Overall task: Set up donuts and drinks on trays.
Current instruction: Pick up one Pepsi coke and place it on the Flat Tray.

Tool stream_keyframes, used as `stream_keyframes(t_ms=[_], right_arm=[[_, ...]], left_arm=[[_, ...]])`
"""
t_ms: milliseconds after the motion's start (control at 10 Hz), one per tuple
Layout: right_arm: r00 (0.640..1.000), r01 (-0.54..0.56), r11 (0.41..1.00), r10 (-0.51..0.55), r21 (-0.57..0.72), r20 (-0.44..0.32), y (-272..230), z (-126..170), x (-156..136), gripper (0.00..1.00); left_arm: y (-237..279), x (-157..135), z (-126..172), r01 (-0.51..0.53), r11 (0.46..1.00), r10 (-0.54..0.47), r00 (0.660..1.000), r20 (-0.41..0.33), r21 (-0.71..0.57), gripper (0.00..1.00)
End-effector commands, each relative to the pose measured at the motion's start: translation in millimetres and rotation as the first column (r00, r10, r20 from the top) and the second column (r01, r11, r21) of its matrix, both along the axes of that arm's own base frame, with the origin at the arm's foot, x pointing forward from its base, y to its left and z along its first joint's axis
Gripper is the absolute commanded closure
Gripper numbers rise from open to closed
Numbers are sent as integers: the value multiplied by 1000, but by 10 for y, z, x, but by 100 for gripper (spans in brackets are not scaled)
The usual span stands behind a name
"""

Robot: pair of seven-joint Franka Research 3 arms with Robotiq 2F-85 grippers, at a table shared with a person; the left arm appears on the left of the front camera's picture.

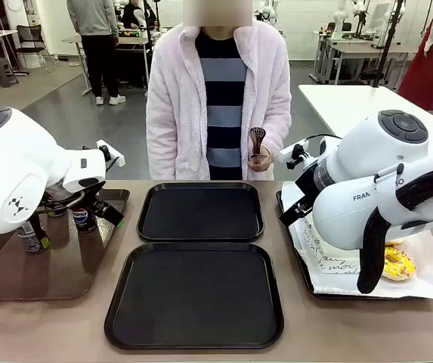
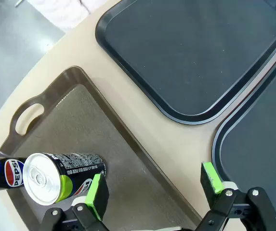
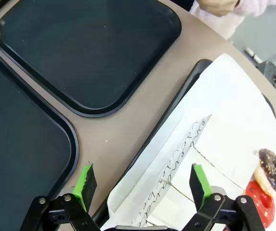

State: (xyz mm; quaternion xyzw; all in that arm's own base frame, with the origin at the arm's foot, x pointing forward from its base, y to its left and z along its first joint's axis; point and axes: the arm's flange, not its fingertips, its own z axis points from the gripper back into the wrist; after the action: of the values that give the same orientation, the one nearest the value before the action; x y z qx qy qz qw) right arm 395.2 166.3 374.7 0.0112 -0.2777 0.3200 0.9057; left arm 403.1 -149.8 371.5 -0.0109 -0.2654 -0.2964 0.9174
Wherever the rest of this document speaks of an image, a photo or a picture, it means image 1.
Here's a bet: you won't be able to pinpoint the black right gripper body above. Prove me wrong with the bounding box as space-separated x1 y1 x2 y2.
293 162 317 213

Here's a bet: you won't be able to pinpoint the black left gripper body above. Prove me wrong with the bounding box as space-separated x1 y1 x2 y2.
68 183 107 213

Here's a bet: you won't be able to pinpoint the dark brown tongs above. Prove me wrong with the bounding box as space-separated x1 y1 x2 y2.
249 126 271 164

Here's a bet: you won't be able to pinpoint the person's left forearm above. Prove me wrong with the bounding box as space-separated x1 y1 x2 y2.
263 109 292 168

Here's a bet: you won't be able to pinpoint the person's right forearm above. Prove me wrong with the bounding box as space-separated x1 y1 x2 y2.
146 113 179 181

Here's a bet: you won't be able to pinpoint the person's left hand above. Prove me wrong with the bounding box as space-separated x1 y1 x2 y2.
249 147 273 173

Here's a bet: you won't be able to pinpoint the black tray under paper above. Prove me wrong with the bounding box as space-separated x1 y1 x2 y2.
275 190 428 302

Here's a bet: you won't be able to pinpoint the brown plastic tray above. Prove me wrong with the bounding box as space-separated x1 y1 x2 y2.
0 188 131 303

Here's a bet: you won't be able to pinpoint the white paper sheet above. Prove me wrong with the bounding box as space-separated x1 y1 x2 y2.
280 180 433 303

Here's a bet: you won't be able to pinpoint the white table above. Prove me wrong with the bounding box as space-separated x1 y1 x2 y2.
298 83 433 150

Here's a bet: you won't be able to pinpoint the small black plastic tray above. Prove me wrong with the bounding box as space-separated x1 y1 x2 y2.
136 181 265 243

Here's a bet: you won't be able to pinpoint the yellow sprinkled donut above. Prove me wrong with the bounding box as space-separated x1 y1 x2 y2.
382 241 416 281

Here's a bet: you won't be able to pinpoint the large black plastic tray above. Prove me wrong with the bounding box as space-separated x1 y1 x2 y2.
104 242 285 351

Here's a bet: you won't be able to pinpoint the person in pink fleece jacket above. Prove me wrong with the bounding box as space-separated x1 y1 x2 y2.
145 18 292 181

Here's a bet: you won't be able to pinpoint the background tables with equipment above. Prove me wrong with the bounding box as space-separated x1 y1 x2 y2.
308 29 419 86

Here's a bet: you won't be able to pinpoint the dark stool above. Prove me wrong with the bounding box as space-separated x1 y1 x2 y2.
0 57 20 88

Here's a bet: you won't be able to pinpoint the black tripod pole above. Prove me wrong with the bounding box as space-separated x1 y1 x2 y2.
374 0 407 90

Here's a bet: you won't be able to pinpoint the background work desk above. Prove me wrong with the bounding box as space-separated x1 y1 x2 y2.
61 34 153 96

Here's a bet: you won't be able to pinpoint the black office chair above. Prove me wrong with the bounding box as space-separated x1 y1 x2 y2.
15 24 57 73

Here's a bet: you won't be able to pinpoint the person in grey sweater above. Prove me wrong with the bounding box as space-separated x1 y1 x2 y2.
66 0 127 106

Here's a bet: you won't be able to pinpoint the red dress on mannequin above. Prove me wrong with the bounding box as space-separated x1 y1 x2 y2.
397 0 433 111

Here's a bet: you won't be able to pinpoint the seated person in black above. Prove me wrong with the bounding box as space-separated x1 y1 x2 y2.
120 0 157 29

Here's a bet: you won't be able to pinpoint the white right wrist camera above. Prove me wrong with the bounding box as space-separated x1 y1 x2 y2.
278 139 310 170

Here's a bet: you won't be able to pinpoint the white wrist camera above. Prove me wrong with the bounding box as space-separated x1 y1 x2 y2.
95 139 125 168
278 139 310 170

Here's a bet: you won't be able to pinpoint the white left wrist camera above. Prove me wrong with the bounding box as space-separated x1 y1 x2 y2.
95 139 125 168

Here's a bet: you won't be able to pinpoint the black right arm cable sleeve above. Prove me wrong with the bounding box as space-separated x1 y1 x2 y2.
357 161 433 296

